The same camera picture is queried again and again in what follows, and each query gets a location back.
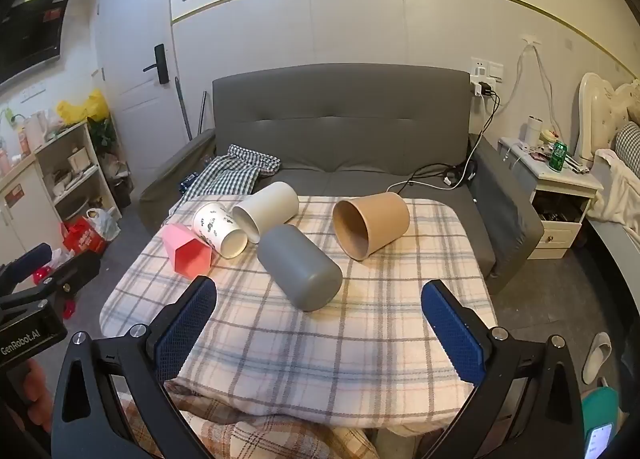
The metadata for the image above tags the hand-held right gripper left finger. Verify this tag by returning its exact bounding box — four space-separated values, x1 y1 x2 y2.
50 275 218 459

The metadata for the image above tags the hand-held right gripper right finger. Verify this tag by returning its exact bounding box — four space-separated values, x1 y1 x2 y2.
420 279 587 459

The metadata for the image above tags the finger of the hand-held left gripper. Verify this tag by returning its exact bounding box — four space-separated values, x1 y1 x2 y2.
0 242 54 286
39 255 101 311

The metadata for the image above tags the pink hexagonal cup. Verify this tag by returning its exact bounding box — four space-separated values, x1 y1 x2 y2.
161 223 213 280

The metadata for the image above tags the white cup with dark print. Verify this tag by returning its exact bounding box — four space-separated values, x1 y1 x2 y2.
192 202 249 260

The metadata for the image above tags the brown paper cup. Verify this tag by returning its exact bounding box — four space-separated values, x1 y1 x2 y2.
332 192 411 261

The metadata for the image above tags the grey plastic cup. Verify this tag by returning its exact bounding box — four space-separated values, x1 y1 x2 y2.
256 224 344 313

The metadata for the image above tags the plain white cup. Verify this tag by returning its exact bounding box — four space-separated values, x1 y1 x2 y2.
231 182 300 244

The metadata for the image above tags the person's left hand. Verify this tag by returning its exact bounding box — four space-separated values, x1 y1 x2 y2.
12 358 54 440

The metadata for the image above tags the red bag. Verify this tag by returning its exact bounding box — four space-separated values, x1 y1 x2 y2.
61 216 107 255

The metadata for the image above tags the white plastic bag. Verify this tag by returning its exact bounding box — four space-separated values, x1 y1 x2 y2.
86 208 121 242

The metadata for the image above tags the white shelf unit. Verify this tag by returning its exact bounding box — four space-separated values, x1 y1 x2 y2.
0 119 121 260

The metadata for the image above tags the pale plaid blanket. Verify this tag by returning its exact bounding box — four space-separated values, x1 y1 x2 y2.
99 194 501 426

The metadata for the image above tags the white slipper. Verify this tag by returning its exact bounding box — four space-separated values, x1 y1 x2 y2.
581 331 613 385

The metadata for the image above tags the white nightstand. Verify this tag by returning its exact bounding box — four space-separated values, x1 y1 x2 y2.
497 136 605 260

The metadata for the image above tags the yellow plastic bag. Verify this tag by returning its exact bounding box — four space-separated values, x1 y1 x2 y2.
55 89 110 126

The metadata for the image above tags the teal object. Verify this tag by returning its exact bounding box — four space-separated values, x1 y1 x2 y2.
580 386 622 459

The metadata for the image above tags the green checked cloth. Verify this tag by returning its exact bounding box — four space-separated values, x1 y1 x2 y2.
181 144 282 202

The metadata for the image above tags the green drink can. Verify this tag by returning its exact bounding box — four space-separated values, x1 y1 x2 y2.
548 141 569 173

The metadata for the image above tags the white tumbler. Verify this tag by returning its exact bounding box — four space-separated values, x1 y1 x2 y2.
524 115 543 146

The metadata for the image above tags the white bed blanket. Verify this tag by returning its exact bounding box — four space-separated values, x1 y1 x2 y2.
585 148 640 226

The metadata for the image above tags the black range hood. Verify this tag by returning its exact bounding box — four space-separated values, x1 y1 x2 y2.
0 0 73 86

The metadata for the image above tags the grey sofa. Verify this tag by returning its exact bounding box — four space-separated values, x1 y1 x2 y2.
137 63 546 295

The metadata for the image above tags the checked pillow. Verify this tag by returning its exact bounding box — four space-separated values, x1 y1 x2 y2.
614 122 640 181

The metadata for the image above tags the white door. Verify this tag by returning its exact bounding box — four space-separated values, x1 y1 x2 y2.
95 0 190 190

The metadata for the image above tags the cream bed headboard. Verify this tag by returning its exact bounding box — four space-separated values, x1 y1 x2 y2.
575 72 640 162

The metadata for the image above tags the white charging cable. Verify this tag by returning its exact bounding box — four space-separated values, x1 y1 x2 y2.
386 159 477 195

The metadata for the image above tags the grey broom handle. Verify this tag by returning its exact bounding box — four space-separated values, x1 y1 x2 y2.
172 76 194 141

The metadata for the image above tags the black cable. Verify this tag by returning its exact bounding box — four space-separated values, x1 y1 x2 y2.
390 89 502 190

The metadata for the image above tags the black door lock handle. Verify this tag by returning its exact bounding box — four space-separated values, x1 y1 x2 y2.
143 43 170 86

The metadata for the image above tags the white wall socket panel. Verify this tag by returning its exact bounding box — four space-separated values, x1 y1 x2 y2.
470 56 505 85

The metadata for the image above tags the white hanging cable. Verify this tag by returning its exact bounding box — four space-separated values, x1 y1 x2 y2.
500 42 562 140

